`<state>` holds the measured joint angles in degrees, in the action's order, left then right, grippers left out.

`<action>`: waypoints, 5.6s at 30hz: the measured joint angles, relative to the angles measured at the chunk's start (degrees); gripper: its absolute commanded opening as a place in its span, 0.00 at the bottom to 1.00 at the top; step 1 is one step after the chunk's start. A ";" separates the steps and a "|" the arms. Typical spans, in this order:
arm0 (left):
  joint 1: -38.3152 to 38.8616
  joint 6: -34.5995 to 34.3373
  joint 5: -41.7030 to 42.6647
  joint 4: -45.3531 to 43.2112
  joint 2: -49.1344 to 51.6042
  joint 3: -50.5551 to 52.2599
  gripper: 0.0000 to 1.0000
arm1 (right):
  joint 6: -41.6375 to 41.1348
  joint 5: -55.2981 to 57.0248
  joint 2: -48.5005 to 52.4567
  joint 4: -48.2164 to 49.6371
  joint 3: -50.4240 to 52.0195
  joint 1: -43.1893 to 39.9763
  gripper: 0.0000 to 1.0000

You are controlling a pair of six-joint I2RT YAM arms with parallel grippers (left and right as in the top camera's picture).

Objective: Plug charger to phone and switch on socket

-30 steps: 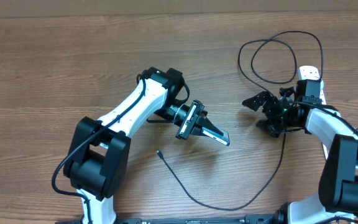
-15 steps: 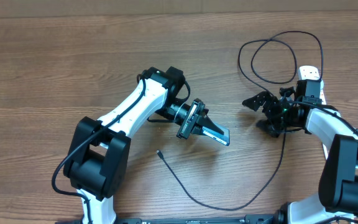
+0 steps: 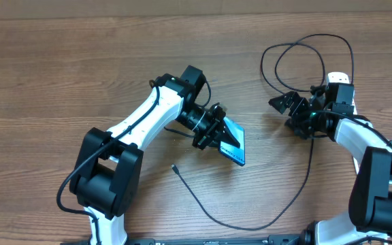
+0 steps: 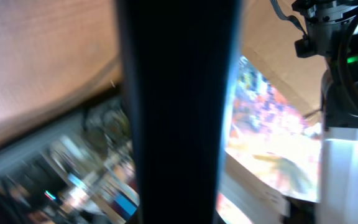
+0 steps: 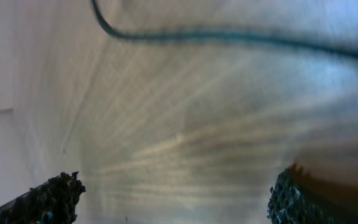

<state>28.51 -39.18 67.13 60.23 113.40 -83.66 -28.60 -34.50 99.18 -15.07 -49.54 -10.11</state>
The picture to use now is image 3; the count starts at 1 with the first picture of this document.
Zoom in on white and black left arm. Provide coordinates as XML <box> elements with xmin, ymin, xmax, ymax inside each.
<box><xmin>56</xmin><ymin>65</ymin><xmax>245</xmax><ymax>244</ymax></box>

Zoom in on blue Galaxy smartphone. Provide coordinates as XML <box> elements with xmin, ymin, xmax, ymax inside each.
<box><xmin>218</xmin><ymin>117</ymin><xmax>245</xmax><ymax>166</ymax></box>

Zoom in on white power extension strip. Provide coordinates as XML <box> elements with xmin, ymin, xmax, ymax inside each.
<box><xmin>325</xmin><ymin>71</ymin><xmax>357</xmax><ymax>116</ymax></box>

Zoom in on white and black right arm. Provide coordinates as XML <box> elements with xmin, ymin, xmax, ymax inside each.
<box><xmin>268</xmin><ymin>82</ymin><xmax>392</xmax><ymax>244</ymax></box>

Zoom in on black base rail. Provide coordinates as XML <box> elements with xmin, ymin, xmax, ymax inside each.
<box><xmin>59</xmin><ymin>233</ymin><xmax>319</xmax><ymax>245</ymax></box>

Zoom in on black USB charging cable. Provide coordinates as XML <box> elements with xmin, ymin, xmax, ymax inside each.
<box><xmin>170</xmin><ymin>33</ymin><xmax>355</xmax><ymax>231</ymax></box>

